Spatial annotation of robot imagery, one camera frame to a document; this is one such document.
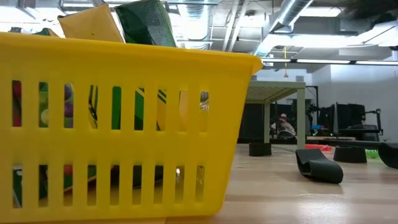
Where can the black wide rubber band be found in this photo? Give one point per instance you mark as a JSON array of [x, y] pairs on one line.
[[323, 171], [260, 150], [390, 155], [349, 155]]

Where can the yellow plastic basket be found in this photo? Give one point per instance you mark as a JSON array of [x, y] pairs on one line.
[[124, 65]]

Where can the crayon box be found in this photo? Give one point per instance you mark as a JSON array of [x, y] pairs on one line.
[[43, 105], [144, 23], [90, 26]]

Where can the orange spiral coil tie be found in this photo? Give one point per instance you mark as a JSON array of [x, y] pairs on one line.
[[320, 147]]

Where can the green spiral coil tie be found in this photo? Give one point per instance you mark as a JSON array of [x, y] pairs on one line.
[[372, 153]]

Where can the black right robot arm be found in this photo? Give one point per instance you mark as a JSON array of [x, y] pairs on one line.
[[373, 7]]

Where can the black partition panel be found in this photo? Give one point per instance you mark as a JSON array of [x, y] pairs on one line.
[[252, 121]]

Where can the person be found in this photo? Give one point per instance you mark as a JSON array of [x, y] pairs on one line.
[[283, 124]]

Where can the ceiling light strip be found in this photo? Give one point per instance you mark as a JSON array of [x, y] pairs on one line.
[[275, 60], [376, 63], [323, 61]]

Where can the green perforated metal riser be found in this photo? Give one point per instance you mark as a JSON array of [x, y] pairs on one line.
[[300, 118]]

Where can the black robot workstation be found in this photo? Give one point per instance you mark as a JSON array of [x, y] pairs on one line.
[[348, 115]]

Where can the grey ceiling air unit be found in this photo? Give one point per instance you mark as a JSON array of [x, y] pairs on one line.
[[326, 25]]

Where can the silver ribbed air duct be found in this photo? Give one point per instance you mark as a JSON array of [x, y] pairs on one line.
[[196, 25]]

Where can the wooden table with black frame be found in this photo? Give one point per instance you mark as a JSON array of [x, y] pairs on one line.
[[286, 141]]

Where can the silver spiral air duct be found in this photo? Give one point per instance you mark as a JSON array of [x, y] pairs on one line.
[[289, 12]]

